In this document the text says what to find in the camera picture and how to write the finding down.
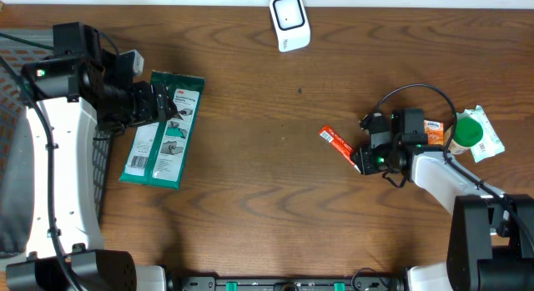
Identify red orange stick packet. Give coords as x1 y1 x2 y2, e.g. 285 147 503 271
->
319 125 361 173

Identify white green packet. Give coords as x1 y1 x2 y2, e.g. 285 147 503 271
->
119 72 205 189

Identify orange tissue pack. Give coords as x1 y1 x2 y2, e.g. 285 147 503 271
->
424 119 444 146

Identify light green tissue packet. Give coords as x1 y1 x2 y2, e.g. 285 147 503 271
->
457 105 505 163

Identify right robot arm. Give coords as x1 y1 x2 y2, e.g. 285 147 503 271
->
351 109 533 290

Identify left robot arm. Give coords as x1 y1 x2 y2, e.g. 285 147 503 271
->
6 22 177 290

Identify white barcode scanner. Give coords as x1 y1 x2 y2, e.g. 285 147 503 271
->
269 0 311 53

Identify grey plastic mesh basket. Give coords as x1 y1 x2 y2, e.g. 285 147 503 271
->
1 23 110 258

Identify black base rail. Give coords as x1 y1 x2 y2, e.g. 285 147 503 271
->
168 274 408 291

